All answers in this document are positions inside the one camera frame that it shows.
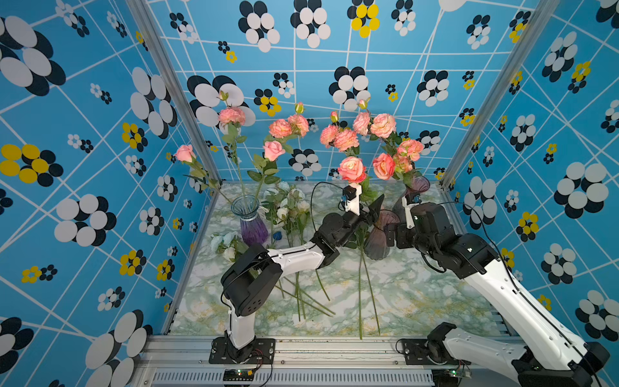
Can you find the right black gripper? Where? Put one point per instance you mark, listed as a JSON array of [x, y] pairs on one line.
[[400, 230]]

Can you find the single pink rose stem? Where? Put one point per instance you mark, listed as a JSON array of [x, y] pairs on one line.
[[388, 167]]

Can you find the left controller circuit board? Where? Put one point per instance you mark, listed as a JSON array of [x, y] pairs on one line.
[[243, 376]]

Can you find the pink grey glass vase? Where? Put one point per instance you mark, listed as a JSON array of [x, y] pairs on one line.
[[412, 195], [375, 246]]

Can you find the controller circuit board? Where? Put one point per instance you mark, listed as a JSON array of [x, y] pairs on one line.
[[243, 376], [450, 377]]

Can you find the right corner aluminium post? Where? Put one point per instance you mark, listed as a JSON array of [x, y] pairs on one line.
[[540, 18]]

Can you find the right controller circuit board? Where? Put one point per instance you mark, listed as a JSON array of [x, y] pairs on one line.
[[450, 377]]

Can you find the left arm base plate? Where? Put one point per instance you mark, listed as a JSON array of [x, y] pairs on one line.
[[259, 351]]

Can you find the aluminium front rail frame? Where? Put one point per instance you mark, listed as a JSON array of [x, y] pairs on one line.
[[313, 361]]

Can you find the pink peony flower stem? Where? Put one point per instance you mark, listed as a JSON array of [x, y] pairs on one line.
[[380, 128]]

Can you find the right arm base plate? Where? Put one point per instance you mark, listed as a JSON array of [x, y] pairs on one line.
[[424, 352]]

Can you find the rear pink grey glass vase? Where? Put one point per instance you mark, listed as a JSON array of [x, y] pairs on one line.
[[412, 195]]

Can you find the pile of artificial flowers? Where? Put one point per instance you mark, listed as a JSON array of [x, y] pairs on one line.
[[290, 251]]

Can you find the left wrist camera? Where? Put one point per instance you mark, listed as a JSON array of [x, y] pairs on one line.
[[351, 198]]

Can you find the blue purple glass vase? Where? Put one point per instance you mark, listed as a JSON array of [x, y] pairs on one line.
[[252, 227]]

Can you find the left corner aluminium post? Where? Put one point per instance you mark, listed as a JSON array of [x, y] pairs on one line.
[[145, 23]]

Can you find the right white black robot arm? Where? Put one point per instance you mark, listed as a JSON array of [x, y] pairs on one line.
[[550, 354]]

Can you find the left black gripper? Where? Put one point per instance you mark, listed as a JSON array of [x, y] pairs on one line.
[[371, 215]]

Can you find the front pink grey glass vase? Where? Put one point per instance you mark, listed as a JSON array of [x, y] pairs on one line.
[[375, 246]]

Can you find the corner aluminium post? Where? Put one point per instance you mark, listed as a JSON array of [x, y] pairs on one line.
[[145, 23], [540, 18]]

